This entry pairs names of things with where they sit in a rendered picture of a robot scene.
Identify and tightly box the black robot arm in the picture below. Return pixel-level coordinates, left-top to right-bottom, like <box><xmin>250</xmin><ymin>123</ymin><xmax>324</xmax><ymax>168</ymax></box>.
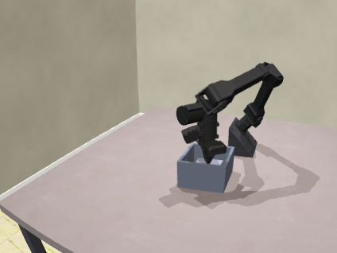
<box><xmin>176</xmin><ymin>62</ymin><xmax>284</xmax><ymax>144</ymax></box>

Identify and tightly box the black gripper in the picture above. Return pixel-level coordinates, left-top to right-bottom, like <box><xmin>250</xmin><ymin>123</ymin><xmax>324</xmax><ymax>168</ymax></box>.
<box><xmin>196</xmin><ymin>119</ymin><xmax>227</xmax><ymax>164</ymax></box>

